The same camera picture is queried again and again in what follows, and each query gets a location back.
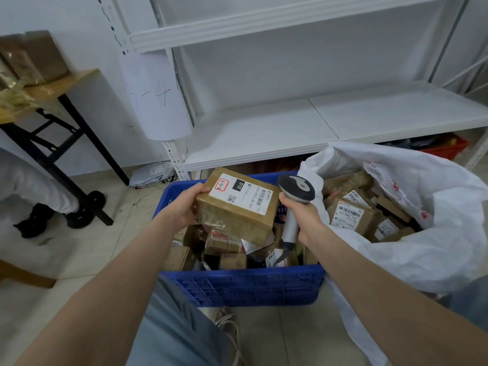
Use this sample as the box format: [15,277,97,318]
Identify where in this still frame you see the white red-print mailer bag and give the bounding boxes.
[362,160,435,224]

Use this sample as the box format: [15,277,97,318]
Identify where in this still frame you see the person's left leg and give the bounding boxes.
[126,276,235,366]

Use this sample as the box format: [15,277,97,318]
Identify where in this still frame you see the crumpled yellowish paper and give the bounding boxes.
[0,85,41,113]

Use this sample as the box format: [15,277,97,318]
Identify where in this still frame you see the white metal shelf rack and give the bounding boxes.
[97,0,488,181]
[442,53,488,98]

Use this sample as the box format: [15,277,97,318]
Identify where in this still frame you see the tall brown box handwritten sticker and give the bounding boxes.
[327,197,382,237]

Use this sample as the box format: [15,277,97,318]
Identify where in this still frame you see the white paper sign sheet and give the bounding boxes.
[120,49,193,141]

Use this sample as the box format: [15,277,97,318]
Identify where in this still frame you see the person's right forearm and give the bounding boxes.
[309,232,488,366]

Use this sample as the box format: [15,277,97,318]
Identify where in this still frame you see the person's right hand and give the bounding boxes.
[279,192,328,250]

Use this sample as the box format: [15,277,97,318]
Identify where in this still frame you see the white woven sack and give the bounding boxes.
[297,142,488,366]

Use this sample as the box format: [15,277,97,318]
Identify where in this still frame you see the brown box red-outlined sticker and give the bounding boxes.
[365,217,416,243]

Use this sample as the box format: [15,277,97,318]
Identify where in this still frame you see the pile of parcels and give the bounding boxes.
[164,223,319,271]

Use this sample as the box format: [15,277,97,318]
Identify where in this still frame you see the grey plastic mailer bag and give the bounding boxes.
[129,162,176,189]

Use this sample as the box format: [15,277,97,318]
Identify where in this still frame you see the person's left forearm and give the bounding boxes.
[15,213,188,366]

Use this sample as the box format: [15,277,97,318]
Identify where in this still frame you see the grey handheld barcode scanner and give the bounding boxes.
[277,175,316,265]

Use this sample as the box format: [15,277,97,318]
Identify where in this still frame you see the squat brown box glossy tape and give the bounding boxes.
[195,167,282,248]

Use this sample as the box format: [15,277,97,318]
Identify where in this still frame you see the blue plastic crate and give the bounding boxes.
[152,171,327,308]

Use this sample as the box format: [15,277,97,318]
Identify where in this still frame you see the person's sandal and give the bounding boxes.
[214,307,245,366]

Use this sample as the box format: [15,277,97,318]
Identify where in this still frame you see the brown packets on table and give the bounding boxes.
[0,36,46,88]
[23,30,71,82]

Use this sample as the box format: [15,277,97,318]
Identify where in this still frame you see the wooden folding table black legs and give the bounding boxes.
[0,69,130,227]

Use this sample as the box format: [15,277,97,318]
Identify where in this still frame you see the wooden chair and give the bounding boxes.
[0,259,57,289]

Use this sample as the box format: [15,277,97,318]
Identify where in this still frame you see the red plastic crate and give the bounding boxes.
[419,134,470,161]

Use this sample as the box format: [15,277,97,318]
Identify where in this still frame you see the person's left hand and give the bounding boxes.
[167,182,211,230]

